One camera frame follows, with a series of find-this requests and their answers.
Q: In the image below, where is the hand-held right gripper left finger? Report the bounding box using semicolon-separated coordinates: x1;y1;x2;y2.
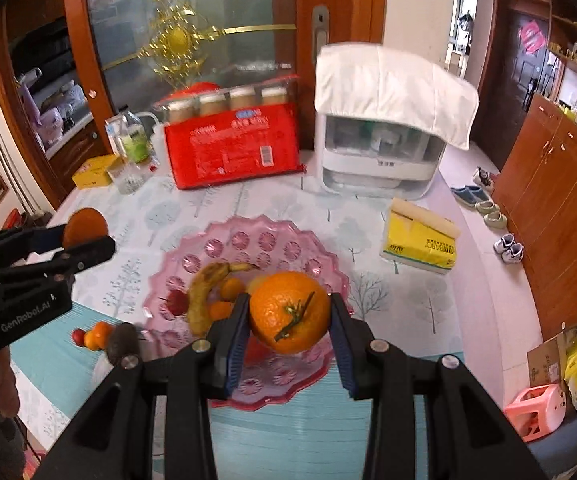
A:
43;292;252;480

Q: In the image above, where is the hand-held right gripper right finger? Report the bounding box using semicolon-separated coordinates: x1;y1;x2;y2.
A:
329;292;551;480

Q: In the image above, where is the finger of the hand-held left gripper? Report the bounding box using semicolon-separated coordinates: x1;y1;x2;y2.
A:
0;235;118;291
0;224;69;277

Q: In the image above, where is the large orange with stem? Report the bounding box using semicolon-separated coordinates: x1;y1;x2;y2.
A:
248;271;331;356

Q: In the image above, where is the pink plastic fruit bowl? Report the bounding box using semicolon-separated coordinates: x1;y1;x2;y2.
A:
141;214;354;413

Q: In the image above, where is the spotted yellow banana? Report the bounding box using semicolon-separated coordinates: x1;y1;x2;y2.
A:
186;261;260;338

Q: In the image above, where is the yellow cardboard box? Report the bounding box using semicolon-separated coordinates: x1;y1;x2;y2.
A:
71;155;124;190

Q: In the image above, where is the wooden display cabinet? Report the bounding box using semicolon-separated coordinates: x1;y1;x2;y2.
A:
0;10;119;201

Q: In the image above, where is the clear glass cup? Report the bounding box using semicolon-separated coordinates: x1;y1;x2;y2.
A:
107;162;144;195

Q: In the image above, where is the dark avocado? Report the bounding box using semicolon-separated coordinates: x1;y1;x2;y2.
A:
105;323;142;366

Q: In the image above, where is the clear bottle green label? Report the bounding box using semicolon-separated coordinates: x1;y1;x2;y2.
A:
118;110;152;165

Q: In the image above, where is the yellow tissue pack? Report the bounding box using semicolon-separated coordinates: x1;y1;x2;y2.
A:
379;197;461;276

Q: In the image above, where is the white blue carton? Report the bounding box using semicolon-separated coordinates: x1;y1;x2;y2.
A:
104;116;124;153

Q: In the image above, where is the white plastic bottle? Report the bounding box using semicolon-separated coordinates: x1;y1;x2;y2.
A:
149;127;169;161

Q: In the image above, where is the white countertop sterilizer appliance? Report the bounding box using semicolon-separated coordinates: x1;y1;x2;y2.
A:
315;110;446;200

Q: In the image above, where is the red pack of paper cups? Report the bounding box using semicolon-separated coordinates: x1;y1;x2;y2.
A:
152;74;306;191

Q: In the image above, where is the blue slipper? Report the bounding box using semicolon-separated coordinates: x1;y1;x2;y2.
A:
449;185;489;205

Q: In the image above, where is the brown cardboard box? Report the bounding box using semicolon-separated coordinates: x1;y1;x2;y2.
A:
525;327;577;391

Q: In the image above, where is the pink plastic stool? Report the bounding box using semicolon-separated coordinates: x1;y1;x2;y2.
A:
504;384;568;443

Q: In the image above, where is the frosted glass sliding door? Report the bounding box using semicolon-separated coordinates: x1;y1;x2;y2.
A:
63;0;329;151

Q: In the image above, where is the dark sneaker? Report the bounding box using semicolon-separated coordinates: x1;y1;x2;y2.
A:
472;166;500;190

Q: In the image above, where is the gold door ornament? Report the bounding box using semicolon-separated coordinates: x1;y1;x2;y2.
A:
101;0;296;91

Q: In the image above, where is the wooden shoe cabinet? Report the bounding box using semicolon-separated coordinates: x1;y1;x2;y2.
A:
491;92;577;341

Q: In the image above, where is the white cloth cover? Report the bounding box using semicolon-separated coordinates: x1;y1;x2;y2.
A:
314;42;480;151

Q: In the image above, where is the dark entrance door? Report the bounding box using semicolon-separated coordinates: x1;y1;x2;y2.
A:
468;0;551;171

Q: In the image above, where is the red door decoration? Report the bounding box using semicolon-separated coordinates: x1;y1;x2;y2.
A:
518;20;551;53

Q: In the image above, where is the grey door handle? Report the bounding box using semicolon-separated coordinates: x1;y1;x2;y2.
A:
312;5;330;61

